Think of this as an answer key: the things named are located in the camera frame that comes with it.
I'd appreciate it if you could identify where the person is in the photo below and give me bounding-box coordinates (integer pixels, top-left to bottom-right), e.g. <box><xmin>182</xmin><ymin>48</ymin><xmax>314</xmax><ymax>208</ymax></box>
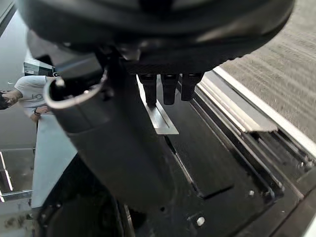
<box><xmin>0</xmin><ymin>75</ymin><xmax>56</xmax><ymax>122</ymax></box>

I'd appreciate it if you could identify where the aluminium sliding door track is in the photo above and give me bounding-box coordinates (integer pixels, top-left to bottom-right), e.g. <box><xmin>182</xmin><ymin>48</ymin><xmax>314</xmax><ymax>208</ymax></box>
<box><xmin>194</xmin><ymin>66</ymin><xmax>316</xmax><ymax>198</ymax></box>

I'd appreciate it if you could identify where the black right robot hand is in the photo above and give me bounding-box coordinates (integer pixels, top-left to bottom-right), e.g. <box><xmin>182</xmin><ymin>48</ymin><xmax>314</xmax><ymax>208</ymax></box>
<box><xmin>14</xmin><ymin>0</ymin><xmax>296</xmax><ymax>218</ymax></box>

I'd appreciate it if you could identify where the black box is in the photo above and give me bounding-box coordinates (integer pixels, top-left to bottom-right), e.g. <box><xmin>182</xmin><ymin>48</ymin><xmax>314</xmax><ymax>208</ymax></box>
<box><xmin>23</xmin><ymin>55</ymin><xmax>56</xmax><ymax>78</ymax></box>

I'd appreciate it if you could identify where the black robot leg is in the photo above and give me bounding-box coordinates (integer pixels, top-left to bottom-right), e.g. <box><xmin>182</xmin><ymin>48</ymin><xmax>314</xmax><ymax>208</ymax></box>
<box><xmin>33</xmin><ymin>74</ymin><xmax>305</xmax><ymax>237</ymax></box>

